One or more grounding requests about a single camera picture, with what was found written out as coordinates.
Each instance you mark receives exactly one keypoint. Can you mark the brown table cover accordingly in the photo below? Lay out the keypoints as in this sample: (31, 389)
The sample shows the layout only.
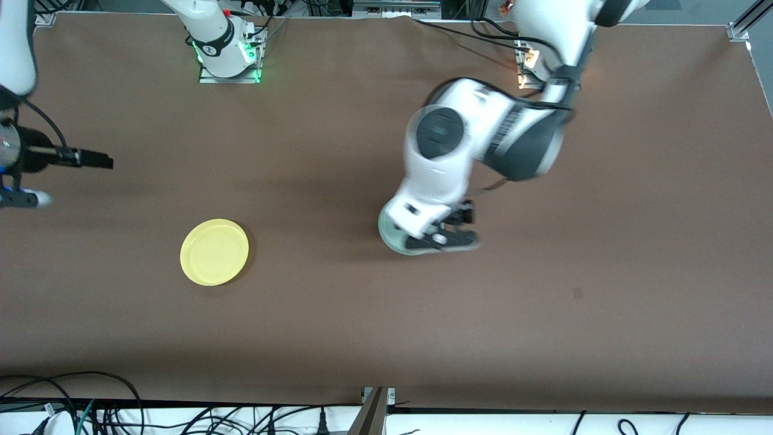
(386, 314)

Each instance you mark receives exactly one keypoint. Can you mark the white ledge board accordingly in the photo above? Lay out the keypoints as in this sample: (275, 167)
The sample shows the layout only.
(483, 426)

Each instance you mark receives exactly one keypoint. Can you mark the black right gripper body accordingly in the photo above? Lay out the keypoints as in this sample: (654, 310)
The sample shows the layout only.
(37, 157)

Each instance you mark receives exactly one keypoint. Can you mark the grey power strip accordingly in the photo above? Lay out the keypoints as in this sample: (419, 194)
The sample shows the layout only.
(395, 9)

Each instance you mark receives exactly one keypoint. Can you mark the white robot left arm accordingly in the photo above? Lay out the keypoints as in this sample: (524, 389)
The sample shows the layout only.
(441, 175)

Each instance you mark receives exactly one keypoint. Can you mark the small metal bracket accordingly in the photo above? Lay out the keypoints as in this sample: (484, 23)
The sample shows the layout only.
(391, 396)

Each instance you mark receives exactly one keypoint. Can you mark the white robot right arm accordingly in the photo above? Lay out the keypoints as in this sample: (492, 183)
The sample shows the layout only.
(211, 36)

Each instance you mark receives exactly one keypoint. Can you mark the pale green round plate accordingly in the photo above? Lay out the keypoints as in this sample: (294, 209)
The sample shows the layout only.
(386, 232)

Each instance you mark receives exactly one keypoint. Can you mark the yellow round plate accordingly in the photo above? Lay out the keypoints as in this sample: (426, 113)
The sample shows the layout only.
(214, 252)

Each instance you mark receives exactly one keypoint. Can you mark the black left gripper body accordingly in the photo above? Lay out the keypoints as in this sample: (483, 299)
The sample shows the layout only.
(464, 216)

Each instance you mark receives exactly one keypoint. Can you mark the aluminium profile strut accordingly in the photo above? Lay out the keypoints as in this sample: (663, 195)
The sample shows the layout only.
(369, 420)

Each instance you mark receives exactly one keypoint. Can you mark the aluminium corner profile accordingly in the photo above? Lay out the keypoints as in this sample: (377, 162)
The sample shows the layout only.
(743, 24)
(47, 17)

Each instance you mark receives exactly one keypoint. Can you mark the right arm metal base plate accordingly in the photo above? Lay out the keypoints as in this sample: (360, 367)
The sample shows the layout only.
(208, 77)

